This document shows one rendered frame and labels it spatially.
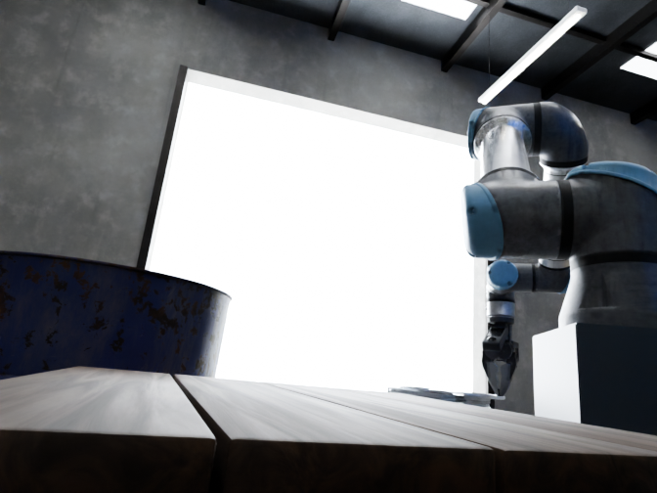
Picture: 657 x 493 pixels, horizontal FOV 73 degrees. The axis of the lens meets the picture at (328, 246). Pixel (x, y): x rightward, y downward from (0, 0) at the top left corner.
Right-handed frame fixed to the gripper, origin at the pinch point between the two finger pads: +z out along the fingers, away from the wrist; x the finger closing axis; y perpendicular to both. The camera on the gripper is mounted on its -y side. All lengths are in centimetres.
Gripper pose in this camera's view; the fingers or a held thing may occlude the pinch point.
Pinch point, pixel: (499, 392)
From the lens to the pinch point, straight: 132.5
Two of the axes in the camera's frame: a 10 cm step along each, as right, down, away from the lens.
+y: 5.8, 2.7, 7.7
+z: -0.9, 9.6, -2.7
